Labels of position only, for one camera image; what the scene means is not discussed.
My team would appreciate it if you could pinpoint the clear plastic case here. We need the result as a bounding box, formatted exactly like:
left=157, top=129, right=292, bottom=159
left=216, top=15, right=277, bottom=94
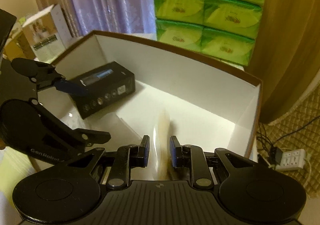
left=84, top=113, right=143, bottom=151

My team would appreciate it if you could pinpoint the black product box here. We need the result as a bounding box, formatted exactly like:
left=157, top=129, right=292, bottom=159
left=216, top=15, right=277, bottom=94
left=70, top=61, right=136, bottom=119

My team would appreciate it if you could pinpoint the white photo product box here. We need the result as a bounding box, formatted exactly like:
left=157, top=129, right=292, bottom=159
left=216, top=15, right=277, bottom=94
left=22, top=4, right=73, bottom=64

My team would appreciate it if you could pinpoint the large brown cardboard box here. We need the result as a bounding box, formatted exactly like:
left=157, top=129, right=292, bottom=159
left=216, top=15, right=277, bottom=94
left=40, top=31, right=261, bottom=180

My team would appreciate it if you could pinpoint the white power strip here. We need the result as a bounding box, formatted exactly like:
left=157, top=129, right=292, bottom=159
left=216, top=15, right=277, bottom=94
left=276, top=149, right=306, bottom=171

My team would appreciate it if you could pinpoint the quilted beige chair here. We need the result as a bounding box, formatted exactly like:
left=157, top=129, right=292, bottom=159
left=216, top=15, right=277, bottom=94
left=255, top=86, right=319, bottom=198

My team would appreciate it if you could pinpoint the brown curtain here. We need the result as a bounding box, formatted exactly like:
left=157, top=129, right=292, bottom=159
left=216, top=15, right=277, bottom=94
left=246, top=0, right=319, bottom=123

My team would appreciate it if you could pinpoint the green tissue pack stack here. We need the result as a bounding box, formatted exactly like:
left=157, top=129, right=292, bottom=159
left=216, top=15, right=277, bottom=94
left=154, top=0, right=265, bottom=66

